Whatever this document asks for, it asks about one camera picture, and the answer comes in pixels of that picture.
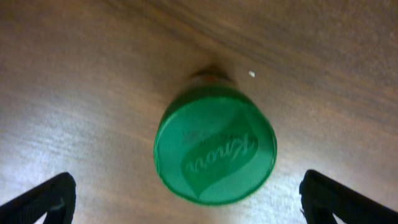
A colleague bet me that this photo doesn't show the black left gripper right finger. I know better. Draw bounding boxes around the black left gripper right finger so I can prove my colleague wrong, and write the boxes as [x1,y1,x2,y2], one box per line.
[299,169,397,224]

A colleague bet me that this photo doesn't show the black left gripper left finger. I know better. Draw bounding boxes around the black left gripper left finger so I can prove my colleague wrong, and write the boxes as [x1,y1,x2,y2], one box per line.
[1,172,76,224]

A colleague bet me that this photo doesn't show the green lid jar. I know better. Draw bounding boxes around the green lid jar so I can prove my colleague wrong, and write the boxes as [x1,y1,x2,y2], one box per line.
[154,68,277,206]

